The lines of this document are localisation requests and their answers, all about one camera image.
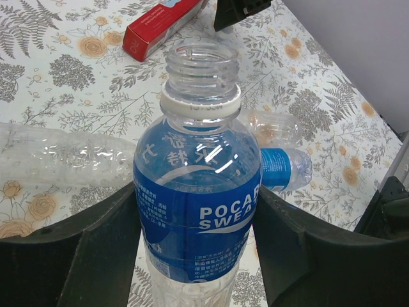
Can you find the clear crumpled long bottle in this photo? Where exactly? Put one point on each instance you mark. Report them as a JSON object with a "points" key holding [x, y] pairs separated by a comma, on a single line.
{"points": [[42, 155]]}

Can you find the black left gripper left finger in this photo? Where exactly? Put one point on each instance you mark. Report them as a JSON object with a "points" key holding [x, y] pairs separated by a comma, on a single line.
{"points": [[84, 260]]}

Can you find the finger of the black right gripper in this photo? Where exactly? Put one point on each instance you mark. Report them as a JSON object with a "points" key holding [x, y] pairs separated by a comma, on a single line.
{"points": [[230, 12]]}

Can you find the blue label crushed bottle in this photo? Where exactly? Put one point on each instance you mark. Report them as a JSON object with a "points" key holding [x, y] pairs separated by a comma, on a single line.
{"points": [[285, 169]]}

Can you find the clear bottle white cap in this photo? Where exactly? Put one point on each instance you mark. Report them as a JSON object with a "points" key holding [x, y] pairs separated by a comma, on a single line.
{"points": [[272, 130]]}

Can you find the Pocari Sweat blue label bottle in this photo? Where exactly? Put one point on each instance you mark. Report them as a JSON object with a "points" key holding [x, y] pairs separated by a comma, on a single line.
{"points": [[197, 174]]}

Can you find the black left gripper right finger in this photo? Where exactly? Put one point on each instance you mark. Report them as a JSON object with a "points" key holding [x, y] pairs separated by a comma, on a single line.
{"points": [[306, 261]]}

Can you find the red toothpaste box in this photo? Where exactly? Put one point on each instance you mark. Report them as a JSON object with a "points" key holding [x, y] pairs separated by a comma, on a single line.
{"points": [[147, 33]]}

